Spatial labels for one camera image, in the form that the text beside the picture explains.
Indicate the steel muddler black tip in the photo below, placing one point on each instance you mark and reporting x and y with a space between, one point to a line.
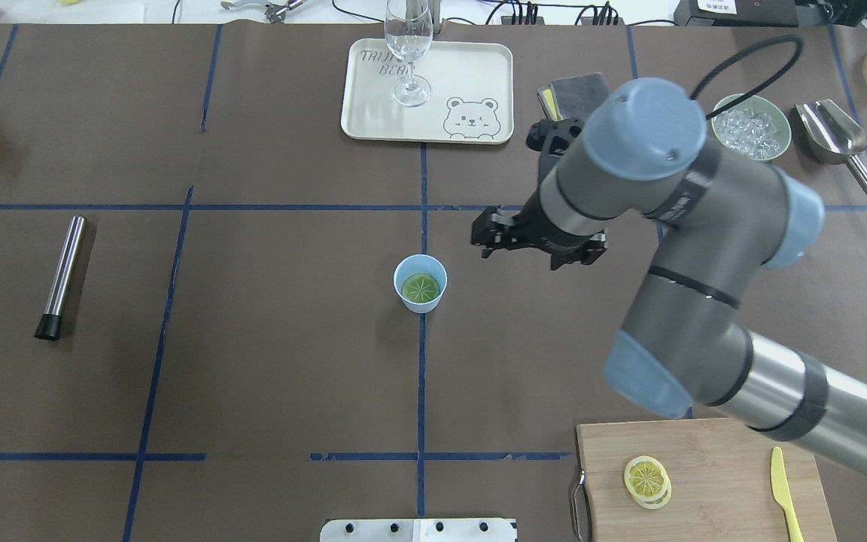
50 323

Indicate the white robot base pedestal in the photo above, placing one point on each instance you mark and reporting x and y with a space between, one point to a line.
421 529

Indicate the light blue cup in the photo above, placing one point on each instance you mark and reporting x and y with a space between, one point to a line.
419 263

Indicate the yellow plastic knife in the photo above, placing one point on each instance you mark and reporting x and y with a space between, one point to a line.
780 488

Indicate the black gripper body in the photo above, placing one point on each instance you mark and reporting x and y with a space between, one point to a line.
548 234

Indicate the green bowl of ice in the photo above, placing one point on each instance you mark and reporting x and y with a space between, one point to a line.
755 128

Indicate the long reach grabber tool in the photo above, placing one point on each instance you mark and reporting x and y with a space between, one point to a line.
275 12

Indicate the grey folded cloth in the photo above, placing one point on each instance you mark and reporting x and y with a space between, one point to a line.
574 97

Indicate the clear wine glass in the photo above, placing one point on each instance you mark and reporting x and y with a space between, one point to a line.
409 31

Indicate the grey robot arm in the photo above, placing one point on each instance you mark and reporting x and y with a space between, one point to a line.
646 147

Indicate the bamboo cutting board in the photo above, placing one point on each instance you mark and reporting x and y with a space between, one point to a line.
720 475

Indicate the steel ice scoop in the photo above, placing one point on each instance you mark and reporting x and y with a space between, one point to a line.
834 137

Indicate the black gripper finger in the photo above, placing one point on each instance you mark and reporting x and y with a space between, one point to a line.
489 248
491 228

